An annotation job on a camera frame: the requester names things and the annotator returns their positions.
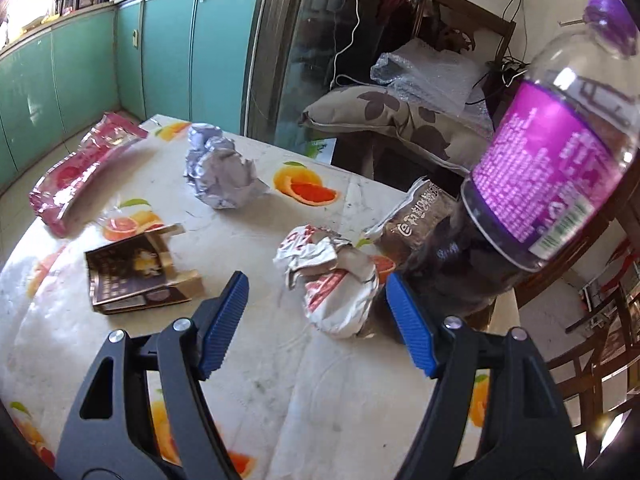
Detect teal kitchen cabinets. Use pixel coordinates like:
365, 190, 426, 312
0, 0, 261, 196

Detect beige leaf print pillow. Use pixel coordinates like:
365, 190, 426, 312
300, 85, 496, 176

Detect black cable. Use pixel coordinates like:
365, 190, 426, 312
465, 0, 532, 106

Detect brown snack bag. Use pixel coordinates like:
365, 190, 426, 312
362, 176, 466, 281

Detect white cable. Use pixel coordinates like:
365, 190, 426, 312
330, 0, 381, 91

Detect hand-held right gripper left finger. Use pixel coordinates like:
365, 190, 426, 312
55, 270, 250, 480

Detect pink snack bag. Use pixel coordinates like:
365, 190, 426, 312
29, 112, 150, 238

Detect white red wrapper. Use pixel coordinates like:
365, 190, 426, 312
272, 225, 380, 339

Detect glass door metal frame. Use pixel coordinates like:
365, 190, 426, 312
245, 0, 426, 161

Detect crumpled silver wrapper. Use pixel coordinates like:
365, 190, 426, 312
184, 122, 271, 210

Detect dark wooden chair back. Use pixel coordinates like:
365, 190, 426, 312
415, 0, 517, 66

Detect brown wooden chair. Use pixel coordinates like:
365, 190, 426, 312
515, 185, 640, 466

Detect fruit printed tablecloth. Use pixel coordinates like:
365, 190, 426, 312
0, 114, 518, 480

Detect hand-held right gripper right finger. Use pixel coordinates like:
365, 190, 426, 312
385, 273, 586, 480

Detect clear bubble wrap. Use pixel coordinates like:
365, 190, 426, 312
370, 39, 493, 136

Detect small brown paper box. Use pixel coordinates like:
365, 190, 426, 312
84, 224, 206, 316

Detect purple label plastic bottle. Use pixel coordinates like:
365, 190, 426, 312
400, 0, 640, 316

